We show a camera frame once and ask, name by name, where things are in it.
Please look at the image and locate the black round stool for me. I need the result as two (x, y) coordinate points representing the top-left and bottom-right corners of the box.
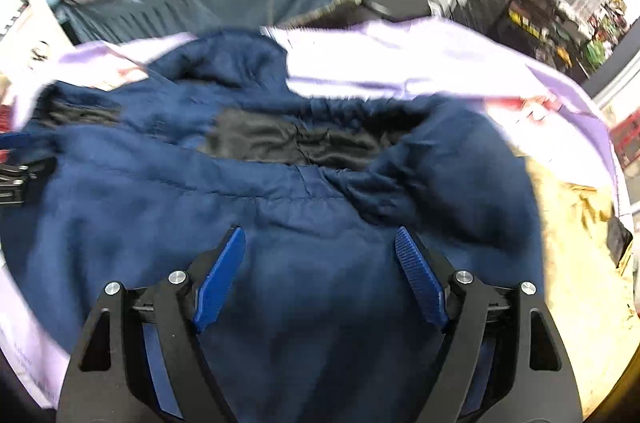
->
(357, 0), (436, 24)

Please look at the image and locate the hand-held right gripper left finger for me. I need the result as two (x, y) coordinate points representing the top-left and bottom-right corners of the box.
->
(56, 226), (247, 423)

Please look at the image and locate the tan folded garment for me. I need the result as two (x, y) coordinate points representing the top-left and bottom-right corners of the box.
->
(520, 143), (640, 419)

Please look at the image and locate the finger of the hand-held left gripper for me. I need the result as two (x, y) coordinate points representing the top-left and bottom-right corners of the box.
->
(0, 156), (57, 206)

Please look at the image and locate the navy blue padded jacket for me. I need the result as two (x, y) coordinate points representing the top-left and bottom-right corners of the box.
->
(0, 28), (546, 423)

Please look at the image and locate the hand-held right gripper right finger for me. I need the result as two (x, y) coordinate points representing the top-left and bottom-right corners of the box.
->
(394, 226), (583, 423)

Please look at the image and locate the purple floral bed sheet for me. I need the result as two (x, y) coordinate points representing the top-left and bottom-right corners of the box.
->
(0, 16), (626, 409)

